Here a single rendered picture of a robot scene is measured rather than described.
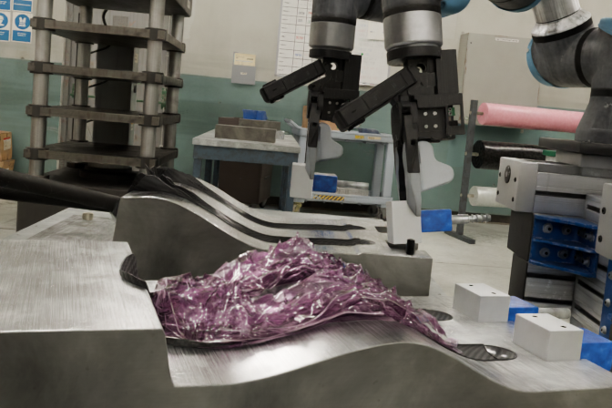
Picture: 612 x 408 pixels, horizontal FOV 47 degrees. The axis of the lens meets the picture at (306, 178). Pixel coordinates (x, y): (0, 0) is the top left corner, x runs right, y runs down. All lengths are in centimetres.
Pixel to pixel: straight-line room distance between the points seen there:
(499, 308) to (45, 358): 46
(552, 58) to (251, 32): 612
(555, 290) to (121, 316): 101
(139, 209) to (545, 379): 48
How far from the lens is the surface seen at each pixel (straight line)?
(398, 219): 89
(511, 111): 661
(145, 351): 46
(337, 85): 117
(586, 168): 135
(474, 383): 55
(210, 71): 745
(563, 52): 147
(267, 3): 749
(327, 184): 117
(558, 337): 66
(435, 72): 92
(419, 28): 91
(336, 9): 116
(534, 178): 132
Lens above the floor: 105
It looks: 6 degrees down
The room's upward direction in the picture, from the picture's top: 5 degrees clockwise
